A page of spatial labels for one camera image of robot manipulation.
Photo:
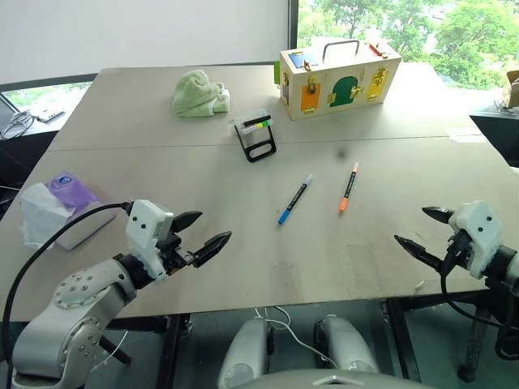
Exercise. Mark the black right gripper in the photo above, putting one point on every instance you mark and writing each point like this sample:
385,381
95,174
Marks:
460,251

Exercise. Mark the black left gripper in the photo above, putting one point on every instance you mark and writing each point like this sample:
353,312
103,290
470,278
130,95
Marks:
173,253

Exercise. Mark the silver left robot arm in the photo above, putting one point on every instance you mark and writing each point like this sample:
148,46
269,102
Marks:
77,308

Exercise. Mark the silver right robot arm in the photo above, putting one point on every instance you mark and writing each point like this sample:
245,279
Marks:
504,265

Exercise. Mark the orange marker pen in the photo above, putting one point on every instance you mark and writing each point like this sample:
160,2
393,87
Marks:
349,187

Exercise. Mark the blue marker pen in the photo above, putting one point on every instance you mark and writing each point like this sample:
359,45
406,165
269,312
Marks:
295,199

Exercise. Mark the black marker holder stand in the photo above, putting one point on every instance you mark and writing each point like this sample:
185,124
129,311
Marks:
259,150

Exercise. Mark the yellow marker pen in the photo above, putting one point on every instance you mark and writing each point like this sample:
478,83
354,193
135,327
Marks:
256,126

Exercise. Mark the cardboard box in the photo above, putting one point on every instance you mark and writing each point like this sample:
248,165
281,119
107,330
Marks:
511,89

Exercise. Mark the wooden lock box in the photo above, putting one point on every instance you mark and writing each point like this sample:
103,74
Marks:
336,77

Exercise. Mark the small white paper scrap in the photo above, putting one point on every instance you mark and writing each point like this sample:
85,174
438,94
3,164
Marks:
419,286

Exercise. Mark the black table leg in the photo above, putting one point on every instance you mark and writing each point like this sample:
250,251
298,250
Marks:
172,352
401,340

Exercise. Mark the black side table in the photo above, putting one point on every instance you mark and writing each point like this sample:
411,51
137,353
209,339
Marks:
500,138
20,158

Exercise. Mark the dark stand leg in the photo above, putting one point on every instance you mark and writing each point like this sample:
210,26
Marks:
476,344

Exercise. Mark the silver left robot thigh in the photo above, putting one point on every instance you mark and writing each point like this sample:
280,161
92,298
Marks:
243,348

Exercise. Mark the silver robot thigh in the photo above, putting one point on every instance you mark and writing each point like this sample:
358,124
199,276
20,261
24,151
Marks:
344,344
243,348

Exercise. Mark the purple tissue pack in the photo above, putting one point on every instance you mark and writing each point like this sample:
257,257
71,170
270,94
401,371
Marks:
79,198

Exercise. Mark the green towel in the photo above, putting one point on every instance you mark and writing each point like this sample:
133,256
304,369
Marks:
196,95

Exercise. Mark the silver right robot thigh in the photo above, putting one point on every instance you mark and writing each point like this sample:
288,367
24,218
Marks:
344,344

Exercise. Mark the grey robot torso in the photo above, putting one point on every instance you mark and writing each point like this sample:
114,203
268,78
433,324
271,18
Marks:
332,381

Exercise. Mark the white power strip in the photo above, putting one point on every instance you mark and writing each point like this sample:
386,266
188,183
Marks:
48,115

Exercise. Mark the white projection screen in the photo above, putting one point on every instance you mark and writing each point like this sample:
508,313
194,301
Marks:
142,32

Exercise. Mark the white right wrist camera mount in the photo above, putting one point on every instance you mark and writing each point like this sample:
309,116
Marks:
480,231

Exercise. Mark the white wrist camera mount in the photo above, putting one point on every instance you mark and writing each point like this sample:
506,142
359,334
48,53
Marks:
144,227
480,231

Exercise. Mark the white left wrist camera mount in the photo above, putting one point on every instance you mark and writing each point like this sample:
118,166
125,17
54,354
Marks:
144,227

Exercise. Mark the black window post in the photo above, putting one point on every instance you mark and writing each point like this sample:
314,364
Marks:
293,24

